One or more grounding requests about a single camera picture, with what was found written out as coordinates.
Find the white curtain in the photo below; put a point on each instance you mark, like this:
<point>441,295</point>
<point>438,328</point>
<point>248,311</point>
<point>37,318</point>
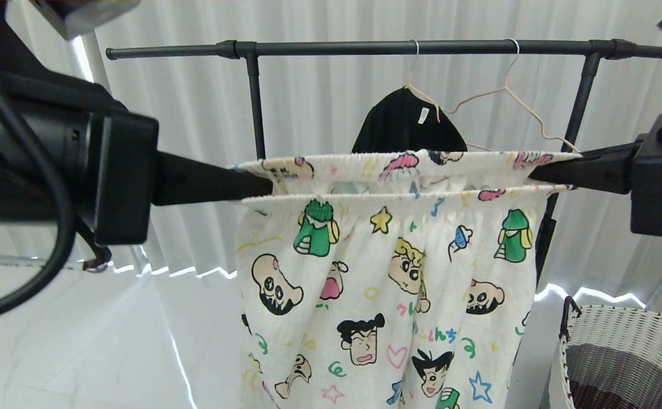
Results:
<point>319,102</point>

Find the cream printed garment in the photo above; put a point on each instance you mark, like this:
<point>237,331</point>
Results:
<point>376,272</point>

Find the black garment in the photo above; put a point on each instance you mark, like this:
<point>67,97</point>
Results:
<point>399,125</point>

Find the pink clothes hanger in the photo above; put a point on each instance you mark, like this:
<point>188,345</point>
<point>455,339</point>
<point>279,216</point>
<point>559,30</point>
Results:
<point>512,94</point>
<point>421,95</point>

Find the white laundry basket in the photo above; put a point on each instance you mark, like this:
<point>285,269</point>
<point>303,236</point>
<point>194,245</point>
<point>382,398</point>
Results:
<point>620,329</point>

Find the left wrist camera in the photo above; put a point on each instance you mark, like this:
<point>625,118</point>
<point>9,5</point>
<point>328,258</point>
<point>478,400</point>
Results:
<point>80,14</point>

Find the black clothes rack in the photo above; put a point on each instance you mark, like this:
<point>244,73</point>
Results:
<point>336,48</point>

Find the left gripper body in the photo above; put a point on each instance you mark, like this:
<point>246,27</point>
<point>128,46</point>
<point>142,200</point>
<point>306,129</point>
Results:
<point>123,182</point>

